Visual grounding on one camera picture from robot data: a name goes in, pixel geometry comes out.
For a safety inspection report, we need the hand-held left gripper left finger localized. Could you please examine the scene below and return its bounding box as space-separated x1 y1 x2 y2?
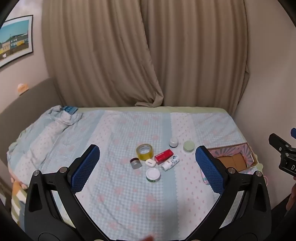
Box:
24 144 100 241

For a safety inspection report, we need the blue tissue pack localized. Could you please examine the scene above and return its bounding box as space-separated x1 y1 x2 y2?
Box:
60 106 78 115

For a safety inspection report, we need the small peach figure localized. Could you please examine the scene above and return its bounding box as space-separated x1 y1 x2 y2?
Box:
17 83 30 95

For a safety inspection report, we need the white plastic bottle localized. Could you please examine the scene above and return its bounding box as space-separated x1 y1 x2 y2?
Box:
161 154 180 171

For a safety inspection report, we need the green jar with white lid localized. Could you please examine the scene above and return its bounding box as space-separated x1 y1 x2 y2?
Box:
146 168 160 183

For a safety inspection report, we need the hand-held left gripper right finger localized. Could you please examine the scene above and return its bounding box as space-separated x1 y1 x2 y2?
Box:
195 146 272 241

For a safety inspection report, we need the wall poster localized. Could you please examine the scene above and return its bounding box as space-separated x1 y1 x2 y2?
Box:
0 15 33 69

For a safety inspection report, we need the yellow tape roll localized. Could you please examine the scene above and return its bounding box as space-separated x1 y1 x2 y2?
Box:
136 144 153 161

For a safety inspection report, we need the checkered floral bed sheet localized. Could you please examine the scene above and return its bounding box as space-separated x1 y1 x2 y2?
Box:
42 107 264 241

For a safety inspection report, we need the cardboard box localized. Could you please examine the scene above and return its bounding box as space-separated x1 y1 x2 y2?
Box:
207 142 258 173

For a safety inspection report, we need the light blue quilt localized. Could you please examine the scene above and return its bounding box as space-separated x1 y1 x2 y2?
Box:
7 105 84 186

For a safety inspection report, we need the pale green jar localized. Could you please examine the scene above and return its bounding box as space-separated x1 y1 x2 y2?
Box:
183 141 195 153

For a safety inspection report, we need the person's right hand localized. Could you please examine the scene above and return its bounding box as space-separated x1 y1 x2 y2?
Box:
286 185 296 211

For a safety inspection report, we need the grey padded headboard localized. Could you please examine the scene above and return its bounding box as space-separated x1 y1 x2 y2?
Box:
0 77 63 168

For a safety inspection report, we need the red carton box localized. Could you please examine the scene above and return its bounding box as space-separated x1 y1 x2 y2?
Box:
154 149 174 165

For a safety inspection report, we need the pink flat case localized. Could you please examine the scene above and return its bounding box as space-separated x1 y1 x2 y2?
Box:
201 169 211 185

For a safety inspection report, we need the orange striped plush toy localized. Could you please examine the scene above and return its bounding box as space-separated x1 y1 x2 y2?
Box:
9 178 28 224

